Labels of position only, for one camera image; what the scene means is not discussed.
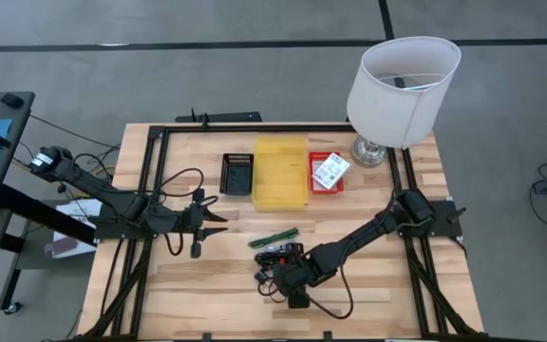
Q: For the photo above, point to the white box on floor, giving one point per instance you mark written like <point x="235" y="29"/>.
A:
<point x="83" y="209"/>

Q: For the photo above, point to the dark desk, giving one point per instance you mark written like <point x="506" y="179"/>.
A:
<point x="17" y="123"/>

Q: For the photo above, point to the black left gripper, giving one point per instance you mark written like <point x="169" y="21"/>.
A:
<point x="192" y="221"/>

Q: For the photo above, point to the black box with blue light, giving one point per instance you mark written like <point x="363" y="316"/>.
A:
<point x="226" y="117"/>

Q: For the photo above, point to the black slotted plastic basket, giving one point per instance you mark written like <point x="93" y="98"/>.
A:
<point x="237" y="175"/>

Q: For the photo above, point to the black computer mouse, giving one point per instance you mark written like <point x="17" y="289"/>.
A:
<point x="11" y="100"/>

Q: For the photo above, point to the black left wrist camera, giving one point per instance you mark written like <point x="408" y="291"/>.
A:
<point x="196" y="250"/>

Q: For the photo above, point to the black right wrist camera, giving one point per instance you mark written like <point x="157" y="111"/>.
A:
<point x="298" y="299"/>

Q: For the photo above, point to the black aluminium rig frame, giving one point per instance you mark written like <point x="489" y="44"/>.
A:
<point x="254" y="128"/>

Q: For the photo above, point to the red slotted plastic basket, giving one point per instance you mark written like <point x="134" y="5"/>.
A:
<point x="318" y="187"/>

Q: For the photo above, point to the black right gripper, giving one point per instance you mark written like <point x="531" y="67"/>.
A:
<point x="292" y="278"/>

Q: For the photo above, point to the white-shaded silver table lamp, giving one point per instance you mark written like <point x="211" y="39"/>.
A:
<point x="397" y="104"/>

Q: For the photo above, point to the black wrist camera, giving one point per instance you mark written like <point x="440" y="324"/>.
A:
<point x="196" y="250"/>
<point x="298" y="299"/>

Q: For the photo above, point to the yellow translucent plastic bin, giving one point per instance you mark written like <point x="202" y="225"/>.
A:
<point x="280" y="173"/>

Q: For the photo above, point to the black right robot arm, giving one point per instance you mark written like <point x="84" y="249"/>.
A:
<point x="364" y="233"/>

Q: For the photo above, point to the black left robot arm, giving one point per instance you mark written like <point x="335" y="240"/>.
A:
<point x="88" y="183"/>

